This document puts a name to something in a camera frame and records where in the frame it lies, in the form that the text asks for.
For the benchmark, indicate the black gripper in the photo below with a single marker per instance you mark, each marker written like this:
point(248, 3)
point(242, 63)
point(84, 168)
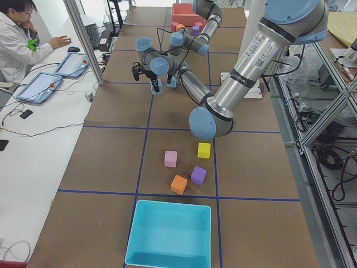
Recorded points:
point(169, 78)
point(152, 76)

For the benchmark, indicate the light blue block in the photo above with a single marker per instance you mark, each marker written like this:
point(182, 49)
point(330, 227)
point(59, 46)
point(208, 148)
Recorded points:
point(172, 85)
point(156, 86)

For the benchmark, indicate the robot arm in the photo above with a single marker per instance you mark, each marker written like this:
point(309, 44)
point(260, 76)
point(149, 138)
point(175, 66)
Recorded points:
point(283, 23)
point(206, 9)

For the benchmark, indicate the orange block right side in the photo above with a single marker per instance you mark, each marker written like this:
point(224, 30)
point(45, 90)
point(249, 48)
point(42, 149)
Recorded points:
point(179, 27)

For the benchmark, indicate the orange block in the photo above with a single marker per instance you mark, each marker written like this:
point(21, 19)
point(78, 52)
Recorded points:
point(178, 185)
point(179, 27)

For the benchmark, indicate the maroon block right side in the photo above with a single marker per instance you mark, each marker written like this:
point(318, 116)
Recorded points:
point(174, 25)

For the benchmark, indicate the purple block right side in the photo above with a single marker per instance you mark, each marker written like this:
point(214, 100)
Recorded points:
point(195, 30)

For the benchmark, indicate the purple block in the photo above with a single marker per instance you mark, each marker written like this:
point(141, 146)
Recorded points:
point(198, 175)
point(195, 30)

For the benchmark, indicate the red foam bin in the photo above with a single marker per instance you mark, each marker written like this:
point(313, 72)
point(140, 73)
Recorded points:
point(183, 14)

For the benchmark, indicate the brown paper table mat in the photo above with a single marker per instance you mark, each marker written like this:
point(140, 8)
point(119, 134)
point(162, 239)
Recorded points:
point(257, 218)

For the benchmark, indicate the black keyboard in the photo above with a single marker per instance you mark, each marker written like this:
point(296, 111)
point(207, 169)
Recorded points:
point(93, 35)

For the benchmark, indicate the far blue teach pendant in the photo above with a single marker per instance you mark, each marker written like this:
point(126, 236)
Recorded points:
point(73, 65)

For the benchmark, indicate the blue teach pendant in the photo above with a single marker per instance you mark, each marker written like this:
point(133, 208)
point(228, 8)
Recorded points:
point(39, 88)
point(73, 65)

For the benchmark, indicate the yellow foam block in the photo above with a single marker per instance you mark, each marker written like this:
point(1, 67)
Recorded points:
point(204, 150)

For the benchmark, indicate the pink foam block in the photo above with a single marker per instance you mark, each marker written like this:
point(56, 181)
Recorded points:
point(170, 159)

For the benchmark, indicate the black computer mouse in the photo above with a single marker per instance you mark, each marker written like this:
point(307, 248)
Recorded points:
point(73, 49)

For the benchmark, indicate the purple block left side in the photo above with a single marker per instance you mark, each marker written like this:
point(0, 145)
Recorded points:
point(198, 175)

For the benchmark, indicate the orange block left side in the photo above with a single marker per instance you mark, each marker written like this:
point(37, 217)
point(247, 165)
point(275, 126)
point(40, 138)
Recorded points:
point(178, 185)

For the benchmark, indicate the near blue teach pendant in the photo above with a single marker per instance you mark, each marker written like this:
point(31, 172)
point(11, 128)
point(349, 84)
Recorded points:
point(39, 88)

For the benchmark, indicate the black smartphone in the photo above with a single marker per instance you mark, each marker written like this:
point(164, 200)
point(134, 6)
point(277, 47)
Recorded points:
point(26, 114)

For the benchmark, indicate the person in white coat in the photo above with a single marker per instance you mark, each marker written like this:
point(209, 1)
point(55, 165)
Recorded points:
point(20, 48)

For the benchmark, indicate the turquoise foam box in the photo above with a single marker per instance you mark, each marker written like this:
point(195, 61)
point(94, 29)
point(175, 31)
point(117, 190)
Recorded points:
point(165, 234)

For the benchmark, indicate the aluminium frame post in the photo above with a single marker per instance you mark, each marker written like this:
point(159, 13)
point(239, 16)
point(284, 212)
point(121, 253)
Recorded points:
point(79, 28)

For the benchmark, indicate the aluminium frame rail right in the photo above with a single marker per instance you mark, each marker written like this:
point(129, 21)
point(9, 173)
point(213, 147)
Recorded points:
point(317, 87)

